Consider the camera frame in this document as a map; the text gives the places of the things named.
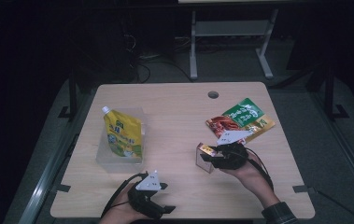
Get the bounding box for yellow spouted pouch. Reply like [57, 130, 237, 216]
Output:
[101, 105, 144, 163]

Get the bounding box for clear plastic container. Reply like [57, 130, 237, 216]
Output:
[95, 107, 148, 174]

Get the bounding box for person's left hand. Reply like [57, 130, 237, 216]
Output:
[98, 182, 150, 224]

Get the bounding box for person's right hand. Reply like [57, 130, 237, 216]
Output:
[223, 151, 281, 209]

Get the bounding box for black table bracket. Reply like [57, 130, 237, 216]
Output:
[50, 183, 72, 193]
[291, 185, 318, 194]

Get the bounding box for red and green snack packet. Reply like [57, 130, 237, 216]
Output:
[205, 97, 276, 145]

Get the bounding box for aluminium rail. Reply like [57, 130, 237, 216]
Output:
[309, 91, 354, 203]
[18, 88, 99, 224]

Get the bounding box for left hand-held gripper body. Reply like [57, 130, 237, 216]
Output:
[127, 170, 167, 220]

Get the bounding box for white metal stand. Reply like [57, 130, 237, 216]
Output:
[189, 8, 279, 81]

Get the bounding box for right hand-held gripper cable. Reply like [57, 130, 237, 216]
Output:
[245, 147, 275, 192]

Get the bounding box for black metal stand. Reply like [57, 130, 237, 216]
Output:
[323, 63, 350, 121]
[57, 69, 79, 121]

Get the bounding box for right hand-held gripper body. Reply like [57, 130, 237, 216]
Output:
[210, 129, 255, 171]

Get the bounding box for thin black cable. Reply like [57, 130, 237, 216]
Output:
[316, 189, 354, 224]

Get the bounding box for black floor cables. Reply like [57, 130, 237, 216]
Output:
[127, 34, 195, 84]

